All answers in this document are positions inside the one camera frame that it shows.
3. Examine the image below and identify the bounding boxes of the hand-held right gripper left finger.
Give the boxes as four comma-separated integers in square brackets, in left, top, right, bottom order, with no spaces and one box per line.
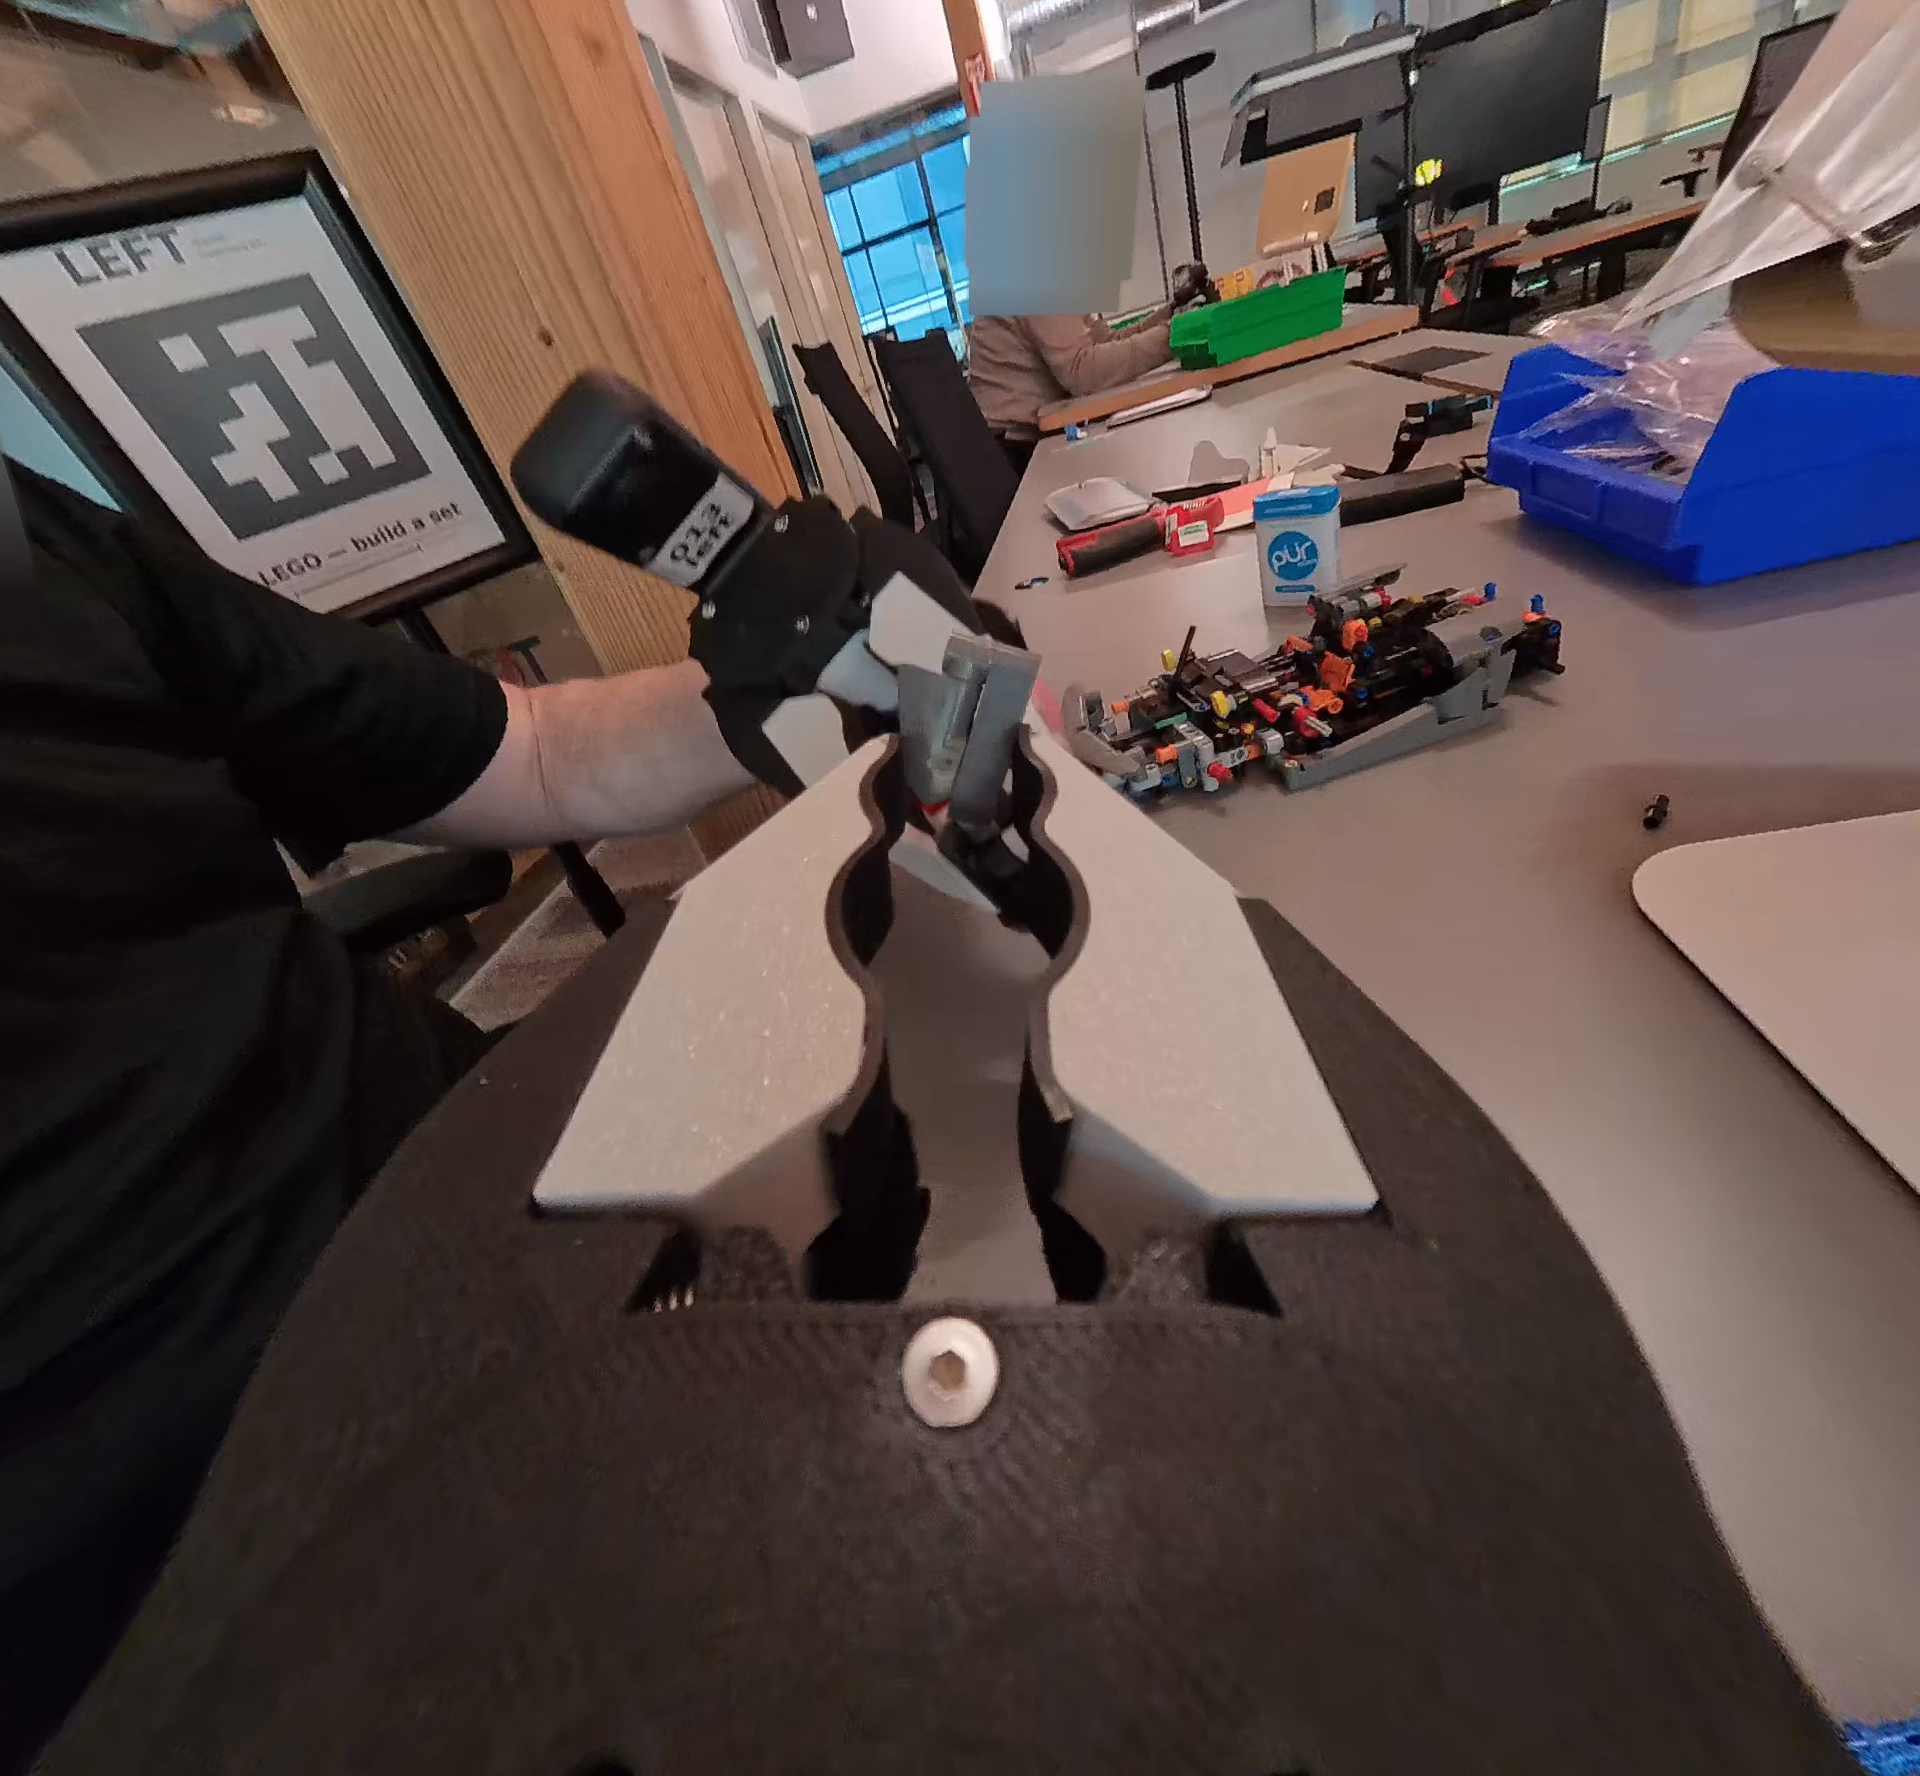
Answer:
[532,734,930,1301]

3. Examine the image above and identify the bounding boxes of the framed marker sign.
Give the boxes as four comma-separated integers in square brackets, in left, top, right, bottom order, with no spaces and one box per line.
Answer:
[0,148,540,623]

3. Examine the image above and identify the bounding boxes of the black wall speaker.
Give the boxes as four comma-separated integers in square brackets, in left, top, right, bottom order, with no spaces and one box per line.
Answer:
[759,0,858,82]

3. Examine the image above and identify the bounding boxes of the cardboard sheet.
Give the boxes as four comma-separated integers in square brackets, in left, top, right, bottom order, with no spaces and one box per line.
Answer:
[1259,148,1357,255]

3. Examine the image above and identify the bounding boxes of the person's black shirt torso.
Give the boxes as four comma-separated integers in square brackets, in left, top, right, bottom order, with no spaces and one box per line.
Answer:
[0,456,512,1776]

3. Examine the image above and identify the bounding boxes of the black and blue device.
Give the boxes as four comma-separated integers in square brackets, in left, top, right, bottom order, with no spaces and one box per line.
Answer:
[1387,395,1496,475]

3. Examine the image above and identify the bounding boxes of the black monitor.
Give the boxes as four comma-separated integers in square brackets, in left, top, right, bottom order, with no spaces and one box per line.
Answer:
[1720,13,1841,179]
[1411,0,1609,212]

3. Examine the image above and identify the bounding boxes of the person's left forearm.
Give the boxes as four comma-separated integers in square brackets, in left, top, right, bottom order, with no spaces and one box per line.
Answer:
[383,658,759,851]

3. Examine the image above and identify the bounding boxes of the lego car model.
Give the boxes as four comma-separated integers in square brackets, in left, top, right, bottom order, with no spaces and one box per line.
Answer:
[1064,565,1570,804]

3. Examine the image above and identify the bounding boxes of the red and black tool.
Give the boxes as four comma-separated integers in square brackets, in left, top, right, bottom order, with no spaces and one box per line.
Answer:
[1053,500,1226,581]

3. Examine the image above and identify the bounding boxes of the black floor lamp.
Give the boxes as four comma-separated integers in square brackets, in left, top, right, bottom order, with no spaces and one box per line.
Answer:
[1143,47,1222,279]

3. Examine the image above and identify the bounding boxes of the black framed grey panel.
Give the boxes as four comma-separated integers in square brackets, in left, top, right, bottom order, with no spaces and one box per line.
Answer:
[1222,43,1420,166]

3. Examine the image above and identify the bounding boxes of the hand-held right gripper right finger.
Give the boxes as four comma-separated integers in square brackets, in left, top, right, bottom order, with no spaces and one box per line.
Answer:
[1020,726,1383,1301]

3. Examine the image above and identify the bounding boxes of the white book stand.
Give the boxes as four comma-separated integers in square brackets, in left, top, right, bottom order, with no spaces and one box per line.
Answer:
[1633,203,1920,1200]

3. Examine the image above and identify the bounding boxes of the green plastic bin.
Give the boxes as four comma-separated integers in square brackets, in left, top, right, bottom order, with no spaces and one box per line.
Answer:
[1168,263,1348,370]

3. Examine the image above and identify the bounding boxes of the dark grey lego piece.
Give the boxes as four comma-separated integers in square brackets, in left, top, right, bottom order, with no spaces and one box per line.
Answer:
[898,634,1040,831]

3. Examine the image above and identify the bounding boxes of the white gum canister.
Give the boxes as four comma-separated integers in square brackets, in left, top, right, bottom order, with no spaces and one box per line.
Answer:
[1254,486,1347,610]

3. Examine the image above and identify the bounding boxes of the blue plastic bin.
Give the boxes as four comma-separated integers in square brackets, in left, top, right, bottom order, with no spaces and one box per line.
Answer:
[1487,343,1920,587]

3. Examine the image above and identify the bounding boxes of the wooden pillar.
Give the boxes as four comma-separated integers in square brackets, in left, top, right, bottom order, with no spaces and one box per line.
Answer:
[171,0,804,674]

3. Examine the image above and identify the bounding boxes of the clear plastic bags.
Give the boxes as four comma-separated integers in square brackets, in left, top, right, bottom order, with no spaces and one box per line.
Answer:
[1544,308,1788,473]

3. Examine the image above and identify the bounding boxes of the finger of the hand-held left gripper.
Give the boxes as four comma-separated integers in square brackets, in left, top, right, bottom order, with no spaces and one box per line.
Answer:
[763,689,898,801]
[817,574,984,718]

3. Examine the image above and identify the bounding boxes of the lego instruction booklet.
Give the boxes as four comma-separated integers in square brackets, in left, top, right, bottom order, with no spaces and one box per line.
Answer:
[1614,0,1920,353]

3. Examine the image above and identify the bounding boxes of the black office chair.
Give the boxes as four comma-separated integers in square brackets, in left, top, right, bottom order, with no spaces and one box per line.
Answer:
[291,839,627,997]
[869,328,1023,578]

